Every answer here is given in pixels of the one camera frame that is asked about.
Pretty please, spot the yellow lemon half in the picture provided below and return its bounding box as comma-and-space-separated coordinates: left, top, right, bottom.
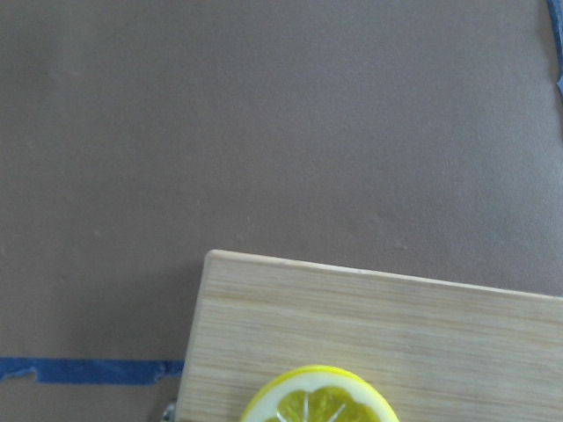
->
239, 365, 398, 421

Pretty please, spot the bamboo cutting board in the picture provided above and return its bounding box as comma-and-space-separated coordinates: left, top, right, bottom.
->
177, 250, 562, 421

